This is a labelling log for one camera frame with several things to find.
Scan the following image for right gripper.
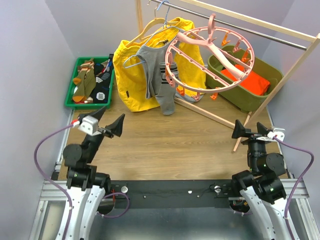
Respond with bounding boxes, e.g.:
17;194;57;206
231;118;271;173

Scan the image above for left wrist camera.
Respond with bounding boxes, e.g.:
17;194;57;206
77;115;99;136

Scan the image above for orange cloth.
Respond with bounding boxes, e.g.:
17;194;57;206
220;64;271;96

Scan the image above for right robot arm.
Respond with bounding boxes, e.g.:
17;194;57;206
230;120;299;240

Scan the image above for grey striped sock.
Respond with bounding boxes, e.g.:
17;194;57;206
155;62;176;116

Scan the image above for wooden clothes hanger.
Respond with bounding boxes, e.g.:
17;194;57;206
125;0;178;47

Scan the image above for green plastic tray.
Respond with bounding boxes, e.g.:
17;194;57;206
64;54;115;110

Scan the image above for pink round clip hanger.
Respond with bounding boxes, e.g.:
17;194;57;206
164;13;255;100

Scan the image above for olive striped sock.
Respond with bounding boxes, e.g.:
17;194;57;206
72;58;95;86
72;65;96;103

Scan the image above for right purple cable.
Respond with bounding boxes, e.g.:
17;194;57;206
273;136;315;240

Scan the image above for black patterned sock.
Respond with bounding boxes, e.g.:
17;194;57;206
90;54;114;104

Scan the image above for blue wire hanger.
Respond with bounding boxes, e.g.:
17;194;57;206
122;0;186;69

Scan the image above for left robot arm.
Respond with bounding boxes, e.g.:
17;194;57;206
56;107;125;240

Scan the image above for yellow shorts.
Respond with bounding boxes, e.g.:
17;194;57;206
113;17;202;112

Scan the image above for olive green plastic bin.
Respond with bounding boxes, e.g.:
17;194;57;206
205;45;283;112

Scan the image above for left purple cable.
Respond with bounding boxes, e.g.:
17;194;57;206
33;119;131;240

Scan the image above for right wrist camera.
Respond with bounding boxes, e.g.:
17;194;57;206
266;127;286;142

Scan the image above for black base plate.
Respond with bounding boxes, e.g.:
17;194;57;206
111;179;240;209

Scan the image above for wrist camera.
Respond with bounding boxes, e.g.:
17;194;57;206
266;127;286;142
77;115;99;136

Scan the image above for metal hanging rail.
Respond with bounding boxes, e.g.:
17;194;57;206
152;0;308;51

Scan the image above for purple cable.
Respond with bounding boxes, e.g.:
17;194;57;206
33;119;131;240
273;136;315;240

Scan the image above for wooden clothes rack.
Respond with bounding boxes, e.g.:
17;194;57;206
136;0;320;153

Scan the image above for grey tank top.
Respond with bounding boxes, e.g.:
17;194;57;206
137;44;205;99

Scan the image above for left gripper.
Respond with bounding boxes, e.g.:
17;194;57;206
78;105;125;163

